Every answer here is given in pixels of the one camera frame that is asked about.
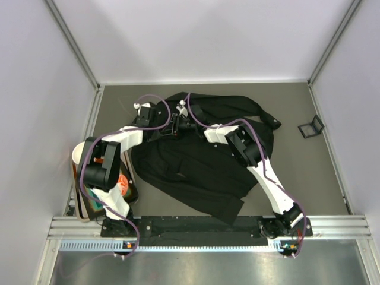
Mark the white slotted cable duct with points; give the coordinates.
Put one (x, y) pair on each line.
(125, 246)

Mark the small black open box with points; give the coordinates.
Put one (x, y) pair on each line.
(313, 128)

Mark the black button shirt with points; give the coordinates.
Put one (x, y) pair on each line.
(203, 176)

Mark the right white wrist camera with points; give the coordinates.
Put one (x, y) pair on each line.
(181, 107)

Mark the white paper cup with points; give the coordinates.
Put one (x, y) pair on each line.
(76, 153)

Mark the aluminium frame rail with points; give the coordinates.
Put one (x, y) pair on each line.
(323, 227)

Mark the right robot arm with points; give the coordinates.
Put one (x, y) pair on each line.
(248, 149)

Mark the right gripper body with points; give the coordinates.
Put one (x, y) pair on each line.
(174, 125)

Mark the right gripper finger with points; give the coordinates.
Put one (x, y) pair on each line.
(174, 119)
(170, 130)

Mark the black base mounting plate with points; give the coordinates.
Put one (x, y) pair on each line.
(208, 231)

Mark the black box green lining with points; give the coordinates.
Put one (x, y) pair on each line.
(88, 209)

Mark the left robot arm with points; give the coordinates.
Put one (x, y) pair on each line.
(100, 161)

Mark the orange white patterned ball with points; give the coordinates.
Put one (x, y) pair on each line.
(123, 185)

